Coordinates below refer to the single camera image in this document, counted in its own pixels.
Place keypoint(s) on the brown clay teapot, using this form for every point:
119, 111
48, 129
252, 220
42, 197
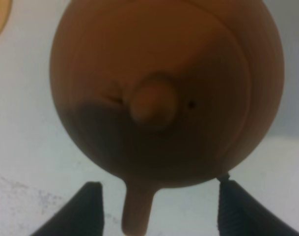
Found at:
166, 93

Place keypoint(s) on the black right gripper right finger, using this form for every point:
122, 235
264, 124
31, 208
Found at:
239, 214

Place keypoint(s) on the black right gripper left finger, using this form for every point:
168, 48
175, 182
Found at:
83, 215

